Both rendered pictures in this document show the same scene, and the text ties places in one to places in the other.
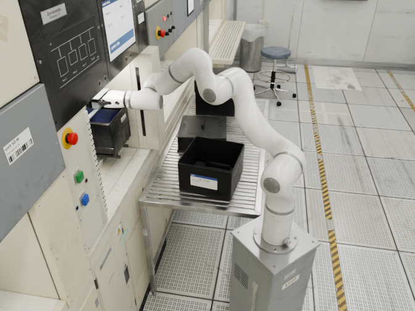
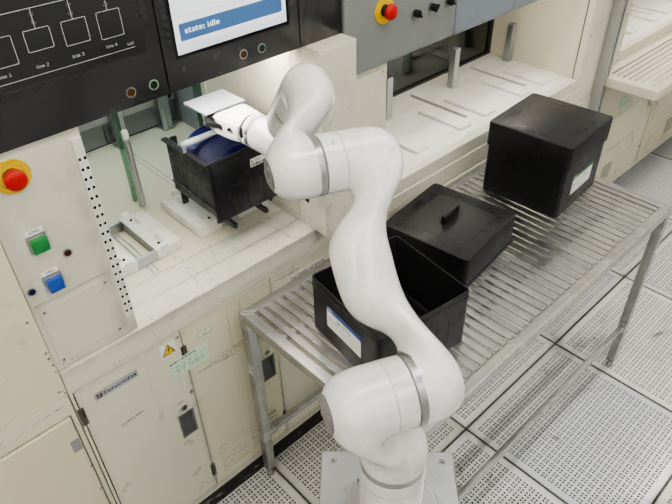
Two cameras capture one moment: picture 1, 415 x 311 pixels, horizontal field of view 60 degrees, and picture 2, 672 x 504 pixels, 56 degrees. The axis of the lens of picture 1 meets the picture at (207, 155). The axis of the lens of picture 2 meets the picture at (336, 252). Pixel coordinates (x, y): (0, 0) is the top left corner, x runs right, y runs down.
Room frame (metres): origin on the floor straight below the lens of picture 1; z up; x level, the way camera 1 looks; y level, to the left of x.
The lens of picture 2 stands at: (0.54, -0.62, 1.93)
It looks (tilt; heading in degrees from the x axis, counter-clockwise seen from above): 38 degrees down; 38
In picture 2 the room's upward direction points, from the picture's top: 2 degrees counter-clockwise
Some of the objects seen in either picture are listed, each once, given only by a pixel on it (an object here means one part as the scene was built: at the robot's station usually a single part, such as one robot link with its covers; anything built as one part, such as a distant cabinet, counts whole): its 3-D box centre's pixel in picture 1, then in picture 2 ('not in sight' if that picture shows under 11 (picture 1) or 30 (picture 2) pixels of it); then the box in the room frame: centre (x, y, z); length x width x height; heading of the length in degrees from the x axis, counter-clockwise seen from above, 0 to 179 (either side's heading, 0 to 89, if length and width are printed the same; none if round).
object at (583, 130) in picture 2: (216, 91); (544, 153); (2.40, -0.07, 0.89); 0.29 x 0.29 x 0.25; 84
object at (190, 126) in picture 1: (202, 131); (448, 228); (1.93, 0.03, 0.83); 0.29 x 0.29 x 0.13; 87
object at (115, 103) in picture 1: (117, 99); (241, 123); (1.52, 0.41, 1.23); 0.11 x 0.10 x 0.07; 80
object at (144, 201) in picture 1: (217, 186); (462, 343); (1.94, -0.07, 0.38); 1.30 x 0.60 x 0.76; 170
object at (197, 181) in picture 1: (212, 166); (388, 308); (1.52, -0.02, 0.85); 0.28 x 0.28 x 0.17; 72
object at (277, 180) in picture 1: (279, 186); (377, 422); (1.08, -0.28, 1.07); 0.19 x 0.12 x 0.24; 146
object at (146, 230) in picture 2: not in sight; (128, 242); (1.29, 0.68, 0.89); 0.22 x 0.21 x 0.04; 80
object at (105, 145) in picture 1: (100, 123); (223, 156); (1.54, 0.52, 1.09); 0.24 x 0.20 x 0.32; 170
